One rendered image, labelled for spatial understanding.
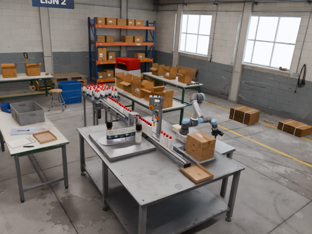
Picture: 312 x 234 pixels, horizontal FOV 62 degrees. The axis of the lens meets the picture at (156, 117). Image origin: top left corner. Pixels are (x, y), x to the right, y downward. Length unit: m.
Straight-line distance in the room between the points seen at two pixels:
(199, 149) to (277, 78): 5.69
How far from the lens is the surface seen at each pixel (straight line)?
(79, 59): 11.14
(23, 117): 4.64
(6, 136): 4.38
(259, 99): 9.04
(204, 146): 3.34
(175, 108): 5.59
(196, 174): 3.16
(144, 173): 3.09
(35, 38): 10.60
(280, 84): 8.64
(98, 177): 4.15
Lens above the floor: 2.49
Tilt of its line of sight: 20 degrees down
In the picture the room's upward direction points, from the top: 3 degrees clockwise
